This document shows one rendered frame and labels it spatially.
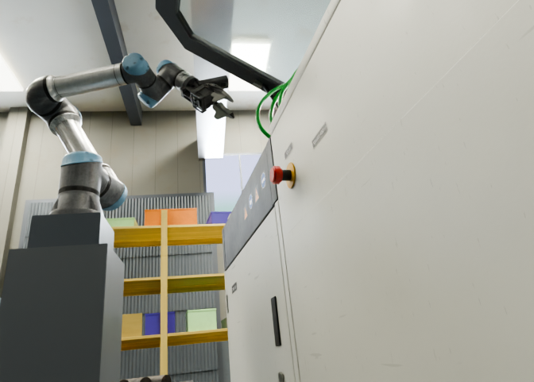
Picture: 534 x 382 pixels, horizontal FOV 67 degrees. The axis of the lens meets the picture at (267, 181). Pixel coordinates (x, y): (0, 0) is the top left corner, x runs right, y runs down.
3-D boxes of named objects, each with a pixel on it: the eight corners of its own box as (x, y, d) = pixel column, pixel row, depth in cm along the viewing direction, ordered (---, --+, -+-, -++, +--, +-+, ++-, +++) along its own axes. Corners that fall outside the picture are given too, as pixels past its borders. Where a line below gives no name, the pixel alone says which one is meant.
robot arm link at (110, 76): (11, 72, 141) (143, 44, 136) (32, 91, 151) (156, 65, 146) (5, 99, 137) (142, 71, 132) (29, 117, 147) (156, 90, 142)
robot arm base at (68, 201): (39, 216, 111) (44, 183, 115) (57, 233, 125) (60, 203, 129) (97, 214, 113) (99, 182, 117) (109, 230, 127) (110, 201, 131)
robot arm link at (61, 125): (83, 206, 128) (25, 100, 150) (108, 221, 141) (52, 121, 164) (115, 184, 129) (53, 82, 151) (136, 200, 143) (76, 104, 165)
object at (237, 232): (226, 269, 145) (223, 226, 151) (237, 268, 146) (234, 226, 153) (272, 206, 91) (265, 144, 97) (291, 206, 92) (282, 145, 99)
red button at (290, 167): (269, 192, 79) (266, 168, 81) (288, 192, 80) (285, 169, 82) (276, 181, 75) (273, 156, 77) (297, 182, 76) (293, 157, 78)
